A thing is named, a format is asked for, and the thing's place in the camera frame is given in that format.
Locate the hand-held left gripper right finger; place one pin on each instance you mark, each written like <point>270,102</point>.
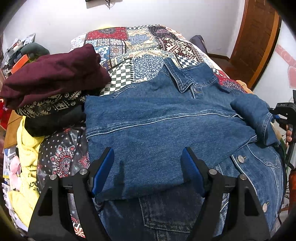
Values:
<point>190,170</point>

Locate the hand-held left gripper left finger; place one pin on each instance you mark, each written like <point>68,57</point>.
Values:
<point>105,170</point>

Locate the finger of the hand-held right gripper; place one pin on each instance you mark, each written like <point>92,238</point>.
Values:
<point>274,115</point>

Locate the blue denim jacket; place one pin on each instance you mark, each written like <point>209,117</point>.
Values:
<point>157,129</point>

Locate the person's right hand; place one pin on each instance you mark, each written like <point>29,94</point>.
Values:
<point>289,139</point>

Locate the orange cylinder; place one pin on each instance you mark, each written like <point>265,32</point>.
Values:
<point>292,183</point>

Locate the dark folded garment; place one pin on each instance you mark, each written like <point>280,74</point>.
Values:
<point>53,122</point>

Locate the wooden door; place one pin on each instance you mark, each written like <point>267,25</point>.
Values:
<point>256,37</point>

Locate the yellow printed garment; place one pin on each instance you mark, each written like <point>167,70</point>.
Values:
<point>26,150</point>

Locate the black white patterned cloth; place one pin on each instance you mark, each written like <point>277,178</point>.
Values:
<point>50,105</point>

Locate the brown cardboard box, paw prints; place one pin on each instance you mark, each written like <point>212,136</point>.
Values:
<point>12,132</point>

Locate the dark pillow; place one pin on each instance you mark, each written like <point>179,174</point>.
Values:
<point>198,42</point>

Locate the maroon folded garment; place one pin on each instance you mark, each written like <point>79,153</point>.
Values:
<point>55,71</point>

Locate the red plush toy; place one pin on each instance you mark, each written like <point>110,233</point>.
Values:
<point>3,113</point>

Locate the patchwork printed bedspread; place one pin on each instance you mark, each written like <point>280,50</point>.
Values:
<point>141,51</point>

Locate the orange box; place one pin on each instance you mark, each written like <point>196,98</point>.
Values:
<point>19,63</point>

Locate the dark green cushion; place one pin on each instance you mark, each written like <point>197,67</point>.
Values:
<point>34,49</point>

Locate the pile of boxes and papers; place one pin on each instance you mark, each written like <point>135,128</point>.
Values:
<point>13,49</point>

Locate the pink heart wall decoration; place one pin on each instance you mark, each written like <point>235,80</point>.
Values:
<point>289,69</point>

